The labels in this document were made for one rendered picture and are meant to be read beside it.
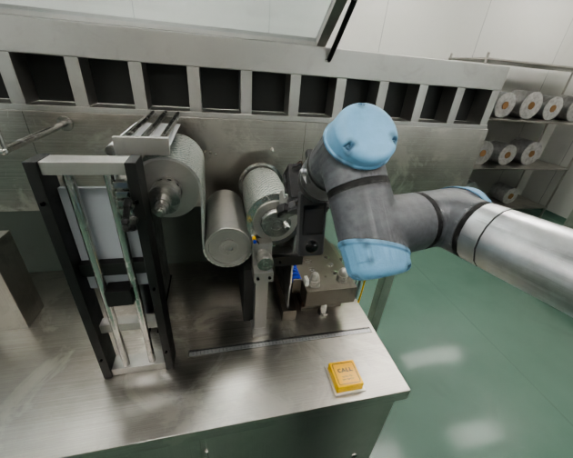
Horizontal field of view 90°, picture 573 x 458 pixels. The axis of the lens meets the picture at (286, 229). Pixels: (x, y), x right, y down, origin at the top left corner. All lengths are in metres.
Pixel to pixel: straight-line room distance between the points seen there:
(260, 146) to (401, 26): 3.01
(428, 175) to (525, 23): 3.63
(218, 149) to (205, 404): 0.72
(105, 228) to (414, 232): 0.54
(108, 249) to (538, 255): 0.67
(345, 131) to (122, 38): 0.78
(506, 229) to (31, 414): 0.94
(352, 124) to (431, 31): 3.73
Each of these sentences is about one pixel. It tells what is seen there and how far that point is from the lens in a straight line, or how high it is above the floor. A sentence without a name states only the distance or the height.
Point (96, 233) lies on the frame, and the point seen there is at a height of 1.29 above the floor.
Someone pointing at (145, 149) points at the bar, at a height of 1.43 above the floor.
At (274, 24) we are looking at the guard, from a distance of 0.98.
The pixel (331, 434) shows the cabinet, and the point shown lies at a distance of 1.02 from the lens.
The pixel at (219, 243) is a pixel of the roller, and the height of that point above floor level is 1.19.
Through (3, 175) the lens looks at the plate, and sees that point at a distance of 1.20.
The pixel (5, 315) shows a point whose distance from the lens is 1.11.
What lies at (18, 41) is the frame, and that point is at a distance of 1.08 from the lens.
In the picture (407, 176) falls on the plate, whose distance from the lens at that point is 1.27.
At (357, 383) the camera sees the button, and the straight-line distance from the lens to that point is 0.84.
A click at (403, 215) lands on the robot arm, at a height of 1.46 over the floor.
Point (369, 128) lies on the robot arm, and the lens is 0.33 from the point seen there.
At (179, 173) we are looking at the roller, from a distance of 0.69.
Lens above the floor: 1.60
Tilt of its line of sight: 29 degrees down
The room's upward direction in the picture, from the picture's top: 5 degrees clockwise
